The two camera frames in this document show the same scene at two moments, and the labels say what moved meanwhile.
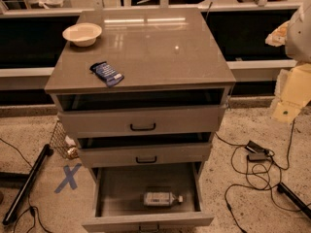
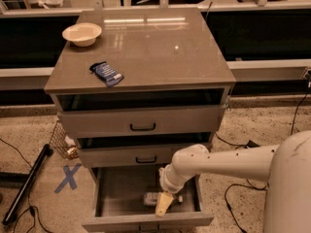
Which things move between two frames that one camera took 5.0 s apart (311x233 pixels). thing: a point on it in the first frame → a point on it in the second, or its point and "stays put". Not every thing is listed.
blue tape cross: [69, 174] stays put
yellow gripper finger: [293, 91] → [172, 180]
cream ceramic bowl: [83, 34] stays put
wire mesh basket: [63, 144] stays put
